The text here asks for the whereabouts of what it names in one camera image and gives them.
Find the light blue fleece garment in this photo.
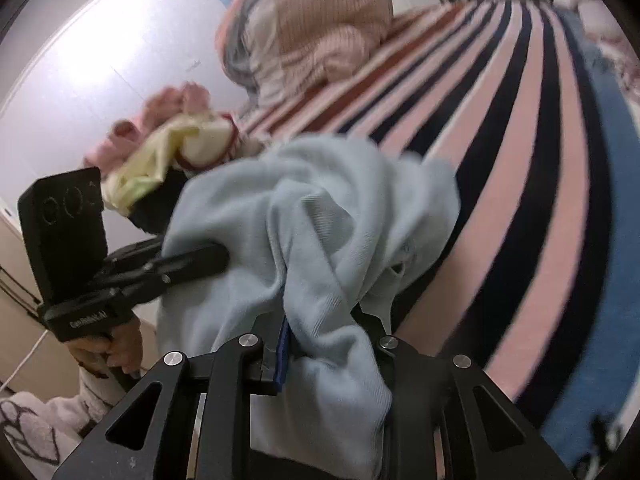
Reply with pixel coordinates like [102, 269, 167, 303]
[156, 134, 460, 479]

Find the left hand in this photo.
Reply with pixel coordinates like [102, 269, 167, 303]
[65, 316, 143, 376]

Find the wooden wardrobe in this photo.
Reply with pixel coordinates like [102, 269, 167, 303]
[1, 204, 79, 401]

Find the cream yellow small garment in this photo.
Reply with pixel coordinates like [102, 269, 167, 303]
[102, 112, 269, 217]

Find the fleece patterned left sleeve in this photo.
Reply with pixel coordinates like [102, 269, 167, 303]
[1, 368, 125, 479]

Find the pink small garment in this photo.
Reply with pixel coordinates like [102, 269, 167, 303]
[81, 81, 210, 178]

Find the striped bed blanket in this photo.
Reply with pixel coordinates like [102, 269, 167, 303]
[238, 1, 639, 466]

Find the rolled pink grey duvet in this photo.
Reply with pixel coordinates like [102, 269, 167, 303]
[215, 0, 394, 106]

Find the white charging cable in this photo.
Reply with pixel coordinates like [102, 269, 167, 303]
[0, 328, 51, 391]

